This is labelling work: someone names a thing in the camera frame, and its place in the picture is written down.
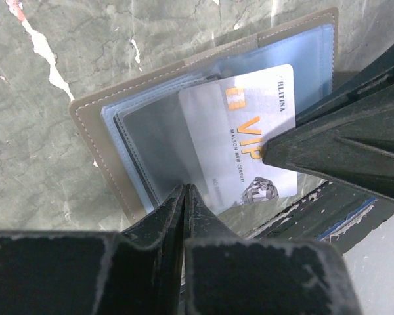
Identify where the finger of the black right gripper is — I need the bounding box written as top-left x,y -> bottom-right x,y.
262,44 -> 394,201

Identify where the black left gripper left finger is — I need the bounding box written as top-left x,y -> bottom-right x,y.
0,186 -> 186,314

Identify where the white VIP card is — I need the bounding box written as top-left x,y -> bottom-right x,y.
179,64 -> 297,212

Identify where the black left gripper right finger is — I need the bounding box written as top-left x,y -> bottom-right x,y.
184,184 -> 361,314

